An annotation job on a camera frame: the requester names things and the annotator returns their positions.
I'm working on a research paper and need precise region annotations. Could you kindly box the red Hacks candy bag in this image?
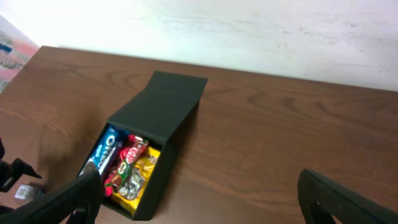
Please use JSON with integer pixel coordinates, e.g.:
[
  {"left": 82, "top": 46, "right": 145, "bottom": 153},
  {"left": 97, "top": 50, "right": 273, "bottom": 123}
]
[{"left": 104, "top": 149, "right": 127, "bottom": 197}]

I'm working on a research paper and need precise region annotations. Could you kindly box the KitKat bar red green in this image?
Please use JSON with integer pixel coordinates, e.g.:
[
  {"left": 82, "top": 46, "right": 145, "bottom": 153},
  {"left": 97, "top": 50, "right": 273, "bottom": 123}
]
[{"left": 111, "top": 134, "right": 149, "bottom": 192}]

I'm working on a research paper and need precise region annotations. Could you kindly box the dark green box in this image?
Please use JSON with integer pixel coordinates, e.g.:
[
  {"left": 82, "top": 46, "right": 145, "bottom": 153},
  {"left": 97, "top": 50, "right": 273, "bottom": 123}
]
[{"left": 80, "top": 71, "right": 207, "bottom": 221}]

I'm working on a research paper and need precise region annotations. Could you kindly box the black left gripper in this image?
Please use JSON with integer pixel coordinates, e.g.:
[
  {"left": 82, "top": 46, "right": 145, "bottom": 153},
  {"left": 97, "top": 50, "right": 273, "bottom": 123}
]
[{"left": 0, "top": 138, "right": 43, "bottom": 215}]

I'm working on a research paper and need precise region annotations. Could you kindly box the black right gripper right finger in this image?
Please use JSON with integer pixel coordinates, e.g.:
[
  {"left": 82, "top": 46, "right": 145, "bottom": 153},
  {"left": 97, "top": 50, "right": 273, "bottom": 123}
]
[{"left": 297, "top": 169, "right": 397, "bottom": 224}]

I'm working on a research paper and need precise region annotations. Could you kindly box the yellow candy bag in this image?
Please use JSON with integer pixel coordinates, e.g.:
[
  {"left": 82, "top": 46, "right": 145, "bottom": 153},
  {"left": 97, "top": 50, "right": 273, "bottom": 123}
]
[{"left": 111, "top": 146, "right": 160, "bottom": 215}]

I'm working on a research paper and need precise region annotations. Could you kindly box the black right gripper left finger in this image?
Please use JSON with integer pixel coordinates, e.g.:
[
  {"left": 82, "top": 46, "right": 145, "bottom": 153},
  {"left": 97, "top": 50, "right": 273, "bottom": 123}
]
[{"left": 1, "top": 170, "right": 104, "bottom": 224}]

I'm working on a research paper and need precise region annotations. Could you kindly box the small blue barcode packet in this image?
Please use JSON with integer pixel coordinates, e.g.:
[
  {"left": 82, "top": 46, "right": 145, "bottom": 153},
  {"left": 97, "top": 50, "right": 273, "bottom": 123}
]
[{"left": 14, "top": 184, "right": 45, "bottom": 201}]

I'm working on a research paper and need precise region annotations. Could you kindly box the blue Oreo pack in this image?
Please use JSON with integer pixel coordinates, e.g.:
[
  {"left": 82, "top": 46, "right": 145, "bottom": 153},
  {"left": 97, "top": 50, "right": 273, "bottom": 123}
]
[{"left": 78, "top": 125, "right": 128, "bottom": 175}]

